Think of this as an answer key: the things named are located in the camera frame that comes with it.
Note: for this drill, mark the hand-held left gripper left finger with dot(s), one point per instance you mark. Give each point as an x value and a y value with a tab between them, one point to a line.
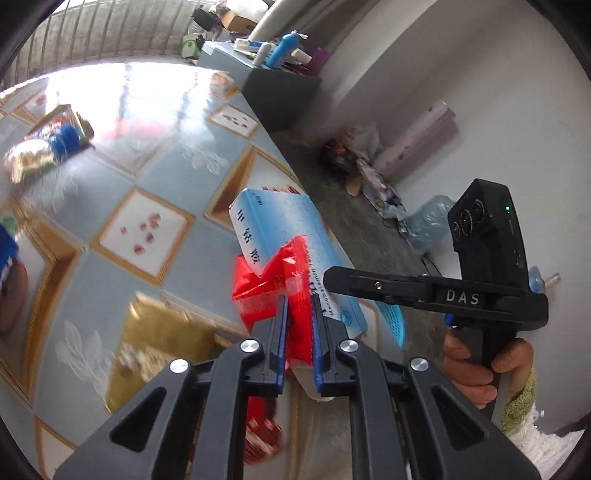
282	346

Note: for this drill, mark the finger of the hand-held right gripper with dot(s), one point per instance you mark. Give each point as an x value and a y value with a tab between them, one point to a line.
369	284

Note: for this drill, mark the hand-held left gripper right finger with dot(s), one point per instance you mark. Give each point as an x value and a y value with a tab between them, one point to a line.
317	350

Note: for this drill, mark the blue plastic mesh basket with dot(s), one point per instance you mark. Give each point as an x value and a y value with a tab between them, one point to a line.
392	323

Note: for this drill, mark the clear red printed plastic bag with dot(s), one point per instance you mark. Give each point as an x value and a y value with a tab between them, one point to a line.
272	277

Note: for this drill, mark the blue white cardboard box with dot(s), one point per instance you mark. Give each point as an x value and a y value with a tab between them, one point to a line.
286	217

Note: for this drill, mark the person's right forearm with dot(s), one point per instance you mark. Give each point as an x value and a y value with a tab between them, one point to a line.
521	406

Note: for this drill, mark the person's right hand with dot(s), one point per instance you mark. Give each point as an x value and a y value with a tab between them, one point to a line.
464	364

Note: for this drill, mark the pink rolled mat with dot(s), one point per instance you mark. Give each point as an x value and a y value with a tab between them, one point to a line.
415	138

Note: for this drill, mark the dark snack bag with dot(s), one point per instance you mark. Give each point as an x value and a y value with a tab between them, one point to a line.
339	157

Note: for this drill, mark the white plastic bag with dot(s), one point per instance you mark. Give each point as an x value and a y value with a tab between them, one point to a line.
367	141

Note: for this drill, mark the grey side cabinet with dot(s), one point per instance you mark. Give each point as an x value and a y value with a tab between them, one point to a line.
277	97

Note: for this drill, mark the purple cup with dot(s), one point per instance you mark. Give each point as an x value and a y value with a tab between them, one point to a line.
320	57

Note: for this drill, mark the fruit print tablecloth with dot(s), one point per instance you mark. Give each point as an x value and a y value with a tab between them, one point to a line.
138	138

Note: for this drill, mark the white bottle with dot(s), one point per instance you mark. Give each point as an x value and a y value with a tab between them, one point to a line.
262	54

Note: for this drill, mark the grey curtain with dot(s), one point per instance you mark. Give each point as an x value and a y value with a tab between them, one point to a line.
272	21

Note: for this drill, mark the brown cardboard box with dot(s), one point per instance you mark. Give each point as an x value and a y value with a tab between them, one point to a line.
236	21

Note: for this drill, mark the green white bag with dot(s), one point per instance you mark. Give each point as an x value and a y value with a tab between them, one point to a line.
193	46

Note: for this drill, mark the black item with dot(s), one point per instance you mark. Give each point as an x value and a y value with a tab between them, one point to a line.
205	17

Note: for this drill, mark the metal balcony railing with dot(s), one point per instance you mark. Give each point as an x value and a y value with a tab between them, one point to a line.
92	37

